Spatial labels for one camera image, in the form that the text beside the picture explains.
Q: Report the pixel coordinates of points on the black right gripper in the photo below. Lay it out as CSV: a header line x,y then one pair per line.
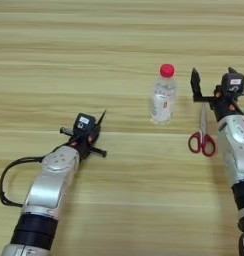
x,y
224,103

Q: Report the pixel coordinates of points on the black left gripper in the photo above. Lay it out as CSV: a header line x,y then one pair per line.
x,y
85,143

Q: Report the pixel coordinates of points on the clear bottle with red cap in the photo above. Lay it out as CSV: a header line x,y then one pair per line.
x,y
163,100

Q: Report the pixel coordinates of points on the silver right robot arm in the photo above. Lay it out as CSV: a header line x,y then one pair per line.
x,y
237,156

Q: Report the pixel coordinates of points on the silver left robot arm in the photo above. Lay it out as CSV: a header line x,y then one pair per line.
x,y
50,186

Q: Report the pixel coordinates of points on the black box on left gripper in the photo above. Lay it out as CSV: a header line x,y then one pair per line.
x,y
84,123

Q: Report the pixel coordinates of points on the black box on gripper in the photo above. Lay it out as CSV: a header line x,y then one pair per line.
x,y
232,83
84,123

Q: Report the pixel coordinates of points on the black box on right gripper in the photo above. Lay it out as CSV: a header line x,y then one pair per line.
x,y
232,83

